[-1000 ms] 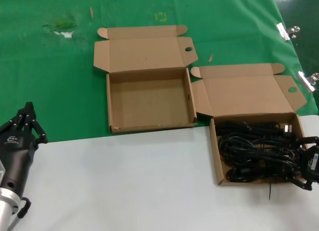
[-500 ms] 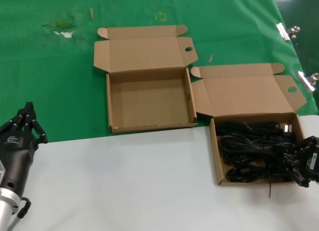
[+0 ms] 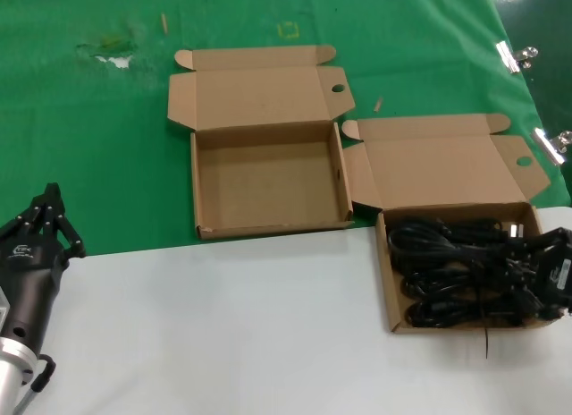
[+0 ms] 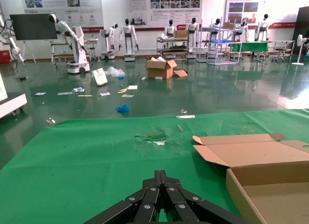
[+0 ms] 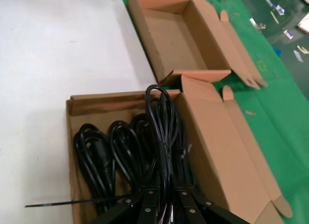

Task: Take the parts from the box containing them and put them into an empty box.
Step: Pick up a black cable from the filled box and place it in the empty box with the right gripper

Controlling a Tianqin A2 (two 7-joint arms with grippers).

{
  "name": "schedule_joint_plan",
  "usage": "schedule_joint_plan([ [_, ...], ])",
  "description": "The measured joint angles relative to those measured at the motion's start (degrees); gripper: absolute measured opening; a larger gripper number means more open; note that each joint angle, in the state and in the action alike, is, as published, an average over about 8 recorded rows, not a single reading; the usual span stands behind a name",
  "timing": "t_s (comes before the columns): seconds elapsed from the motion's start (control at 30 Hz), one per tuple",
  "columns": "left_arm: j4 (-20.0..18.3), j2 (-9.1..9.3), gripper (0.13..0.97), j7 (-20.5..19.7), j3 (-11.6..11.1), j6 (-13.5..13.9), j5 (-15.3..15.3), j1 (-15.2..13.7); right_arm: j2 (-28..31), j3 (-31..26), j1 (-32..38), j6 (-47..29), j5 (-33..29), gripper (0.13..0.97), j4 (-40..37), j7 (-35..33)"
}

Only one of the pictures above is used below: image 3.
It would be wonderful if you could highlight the open brown cardboard box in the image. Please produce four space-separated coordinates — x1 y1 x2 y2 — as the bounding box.
341 113 551 335
167 44 358 241

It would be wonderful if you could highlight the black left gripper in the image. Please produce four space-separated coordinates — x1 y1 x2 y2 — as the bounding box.
0 182 87 350

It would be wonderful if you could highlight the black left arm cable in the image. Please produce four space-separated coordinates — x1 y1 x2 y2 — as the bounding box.
13 351 58 415

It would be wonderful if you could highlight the green table cloth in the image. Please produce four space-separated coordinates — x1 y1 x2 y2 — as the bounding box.
0 0 572 258

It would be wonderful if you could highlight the silver binder clip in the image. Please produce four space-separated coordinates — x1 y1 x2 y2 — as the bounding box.
495 39 540 74
531 127 572 166

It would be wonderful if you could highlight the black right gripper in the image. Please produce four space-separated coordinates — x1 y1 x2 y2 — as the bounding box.
520 226 572 320

